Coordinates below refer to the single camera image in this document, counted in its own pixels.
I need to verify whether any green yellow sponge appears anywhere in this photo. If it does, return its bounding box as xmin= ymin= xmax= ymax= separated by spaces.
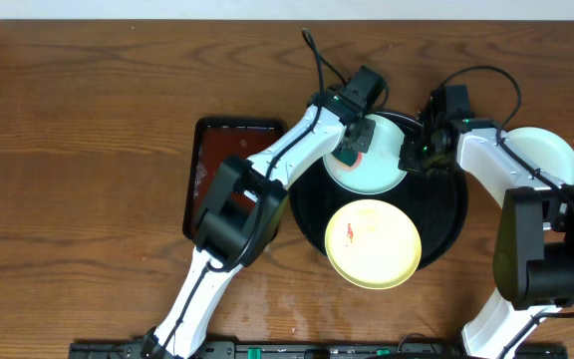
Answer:
xmin=334 ymin=150 xmax=362 ymax=168

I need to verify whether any light green plate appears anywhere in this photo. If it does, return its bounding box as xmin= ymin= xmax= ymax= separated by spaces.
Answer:
xmin=323 ymin=115 xmax=406 ymax=194
xmin=507 ymin=127 xmax=574 ymax=184

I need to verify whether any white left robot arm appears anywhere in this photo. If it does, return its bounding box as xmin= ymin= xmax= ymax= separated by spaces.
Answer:
xmin=140 ymin=66 xmax=386 ymax=358

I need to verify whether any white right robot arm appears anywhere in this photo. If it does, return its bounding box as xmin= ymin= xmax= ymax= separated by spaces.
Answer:
xmin=399 ymin=85 xmax=574 ymax=358

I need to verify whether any rectangular tray of red water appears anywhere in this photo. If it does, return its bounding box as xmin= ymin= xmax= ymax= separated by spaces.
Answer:
xmin=182 ymin=117 xmax=285 ymax=239

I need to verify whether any yellow plate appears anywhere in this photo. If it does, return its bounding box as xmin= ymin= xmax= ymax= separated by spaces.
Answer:
xmin=324 ymin=199 xmax=422 ymax=290

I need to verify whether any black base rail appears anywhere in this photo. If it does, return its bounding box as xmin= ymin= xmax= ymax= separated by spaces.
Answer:
xmin=67 ymin=340 xmax=569 ymax=359

